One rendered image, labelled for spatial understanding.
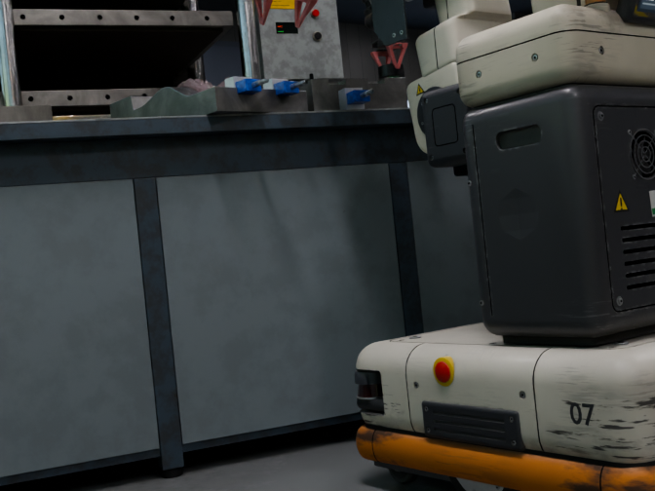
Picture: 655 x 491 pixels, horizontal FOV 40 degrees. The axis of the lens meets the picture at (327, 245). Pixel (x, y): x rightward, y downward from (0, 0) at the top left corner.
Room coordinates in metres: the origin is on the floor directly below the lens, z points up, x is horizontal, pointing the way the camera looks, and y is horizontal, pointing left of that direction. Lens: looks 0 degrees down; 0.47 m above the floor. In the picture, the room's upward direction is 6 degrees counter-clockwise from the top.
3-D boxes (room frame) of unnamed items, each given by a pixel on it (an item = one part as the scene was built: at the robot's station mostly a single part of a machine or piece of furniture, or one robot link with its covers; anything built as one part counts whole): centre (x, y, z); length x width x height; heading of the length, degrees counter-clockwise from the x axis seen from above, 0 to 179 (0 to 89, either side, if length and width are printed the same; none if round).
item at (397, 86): (2.46, -0.02, 0.87); 0.50 x 0.26 x 0.14; 23
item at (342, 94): (2.13, -0.11, 0.83); 0.13 x 0.05 x 0.05; 25
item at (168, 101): (2.25, 0.27, 0.85); 0.50 x 0.26 x 0.11; 40
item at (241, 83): (2.01, 0.13, 0.85); 0.13 x 0.05 x 0.05; 40
